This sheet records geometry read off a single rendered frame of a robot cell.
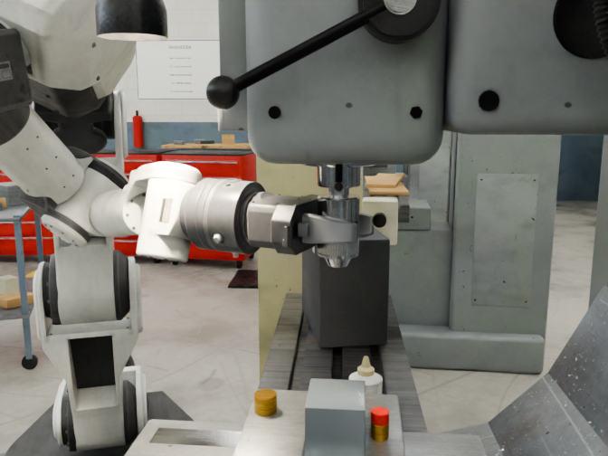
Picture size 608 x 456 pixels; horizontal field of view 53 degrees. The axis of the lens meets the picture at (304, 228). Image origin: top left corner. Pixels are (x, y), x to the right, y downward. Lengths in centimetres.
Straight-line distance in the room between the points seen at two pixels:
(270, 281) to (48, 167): 167
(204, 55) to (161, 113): 113
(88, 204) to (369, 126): 54
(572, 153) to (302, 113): 979
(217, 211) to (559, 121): 37
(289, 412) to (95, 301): 70
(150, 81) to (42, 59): 923
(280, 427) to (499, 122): 34
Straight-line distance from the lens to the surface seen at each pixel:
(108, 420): 145
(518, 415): 93
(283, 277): 249
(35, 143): 92
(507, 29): 58
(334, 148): 58
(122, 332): 129
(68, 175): 97
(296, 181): 242
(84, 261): 123
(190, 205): 73
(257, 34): 59
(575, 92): 59
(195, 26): 1001
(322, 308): 103
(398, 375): 97
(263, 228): 68
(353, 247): 68
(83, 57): 92
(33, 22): 88
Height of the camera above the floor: 136
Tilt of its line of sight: 11 degrees down
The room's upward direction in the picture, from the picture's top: straight up
